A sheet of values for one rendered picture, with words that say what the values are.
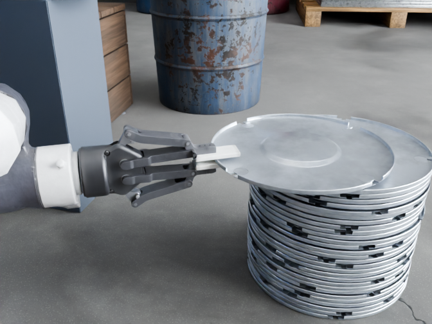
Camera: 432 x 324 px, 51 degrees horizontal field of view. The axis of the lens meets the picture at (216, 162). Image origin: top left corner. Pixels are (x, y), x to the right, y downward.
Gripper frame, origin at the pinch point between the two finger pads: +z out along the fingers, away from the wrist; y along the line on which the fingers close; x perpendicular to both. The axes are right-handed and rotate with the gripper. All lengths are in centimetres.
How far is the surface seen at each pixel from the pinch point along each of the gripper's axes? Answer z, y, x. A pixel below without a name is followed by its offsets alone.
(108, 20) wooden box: -12, 7, 87
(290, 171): 9.5, -0.2, -6.9
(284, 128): 14.8, -0.3, 8.7
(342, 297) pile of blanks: 16.9, -19.6, -14.0
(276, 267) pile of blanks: 8.3, -17.3, -7.3
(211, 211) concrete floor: 4.4, -24.7, 22.0
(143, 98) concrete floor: -2, -25, 105
